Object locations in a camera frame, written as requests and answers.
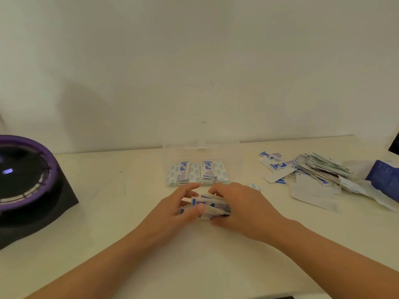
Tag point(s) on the dark blue carton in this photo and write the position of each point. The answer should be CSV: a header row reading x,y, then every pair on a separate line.
x,y
385,175

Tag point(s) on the person's right forearm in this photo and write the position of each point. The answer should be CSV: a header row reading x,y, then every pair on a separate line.
x,y
336,261

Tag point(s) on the heap of green-edged thin packets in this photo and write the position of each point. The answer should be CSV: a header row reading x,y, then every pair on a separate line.
x,y
327,166

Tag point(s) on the bundle of bandage packets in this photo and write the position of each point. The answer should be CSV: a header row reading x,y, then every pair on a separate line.
x,y
210,207

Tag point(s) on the person's left forearm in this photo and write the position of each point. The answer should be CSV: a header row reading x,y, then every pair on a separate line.
x,y
103,267

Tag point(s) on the person's right thumb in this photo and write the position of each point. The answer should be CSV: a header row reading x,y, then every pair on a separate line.
x,y
220,221

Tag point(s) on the person's right hand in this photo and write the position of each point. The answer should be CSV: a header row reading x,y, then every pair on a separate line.
x,y
249,214

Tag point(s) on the clear plastic storage box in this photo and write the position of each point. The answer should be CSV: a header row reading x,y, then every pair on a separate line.
x,y
202,158

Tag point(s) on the pile of blue white packets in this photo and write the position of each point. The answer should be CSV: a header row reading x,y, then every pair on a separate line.
x,y
277,166

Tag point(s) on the person's left thumb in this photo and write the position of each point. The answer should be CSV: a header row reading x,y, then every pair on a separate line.
x,y
194,210

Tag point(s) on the person's left hand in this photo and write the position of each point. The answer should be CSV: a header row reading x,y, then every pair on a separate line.
x,y
163,216

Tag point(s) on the single loose bandage packet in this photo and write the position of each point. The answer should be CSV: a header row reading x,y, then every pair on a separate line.
x,y
254,186

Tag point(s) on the scattered white paper strips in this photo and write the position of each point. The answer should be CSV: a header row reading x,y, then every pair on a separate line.
x,y
314,194

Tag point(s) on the black purple round device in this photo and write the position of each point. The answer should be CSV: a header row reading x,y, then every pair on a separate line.
x,y
28,186

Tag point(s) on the rows of sorted bandage packets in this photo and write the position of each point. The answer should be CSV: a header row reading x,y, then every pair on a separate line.
x,y
199,172

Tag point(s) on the dark object with light edge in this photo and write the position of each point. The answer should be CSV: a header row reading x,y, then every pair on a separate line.
x,y
394,141

